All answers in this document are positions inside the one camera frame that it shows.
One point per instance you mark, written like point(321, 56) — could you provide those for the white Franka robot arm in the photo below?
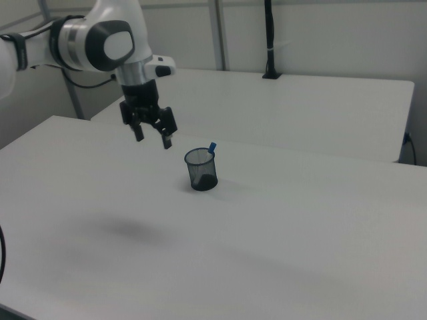
point(76, 36)

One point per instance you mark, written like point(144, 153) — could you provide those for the grey metal partition post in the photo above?
point(218, 33)

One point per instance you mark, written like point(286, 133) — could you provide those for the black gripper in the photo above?
point(140, 95)

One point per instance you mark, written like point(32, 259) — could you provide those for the black mesh pen cup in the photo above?
point(203, 173)

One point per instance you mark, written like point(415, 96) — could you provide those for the white marker with blue cap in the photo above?
point(212, 146)

